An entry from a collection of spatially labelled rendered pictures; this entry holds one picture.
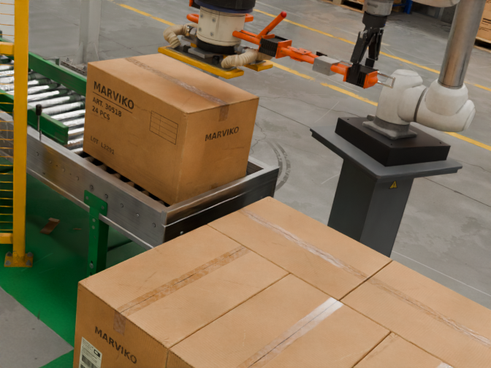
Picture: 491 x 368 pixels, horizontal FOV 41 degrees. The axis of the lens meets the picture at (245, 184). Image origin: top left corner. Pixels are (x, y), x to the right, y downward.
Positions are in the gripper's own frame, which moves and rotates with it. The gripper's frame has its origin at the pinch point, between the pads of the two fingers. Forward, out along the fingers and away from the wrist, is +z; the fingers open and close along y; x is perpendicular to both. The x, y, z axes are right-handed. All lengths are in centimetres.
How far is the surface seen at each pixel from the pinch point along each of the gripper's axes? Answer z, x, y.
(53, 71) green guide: 61, -185, -24
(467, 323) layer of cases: 67, 60, 2
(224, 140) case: 42, -49, 3
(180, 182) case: 56, -51, 24
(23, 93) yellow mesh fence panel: 40, -120, 43
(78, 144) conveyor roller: 68, -119, 15
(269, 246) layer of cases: 67, -11, 17
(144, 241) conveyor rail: 78, -54, 37
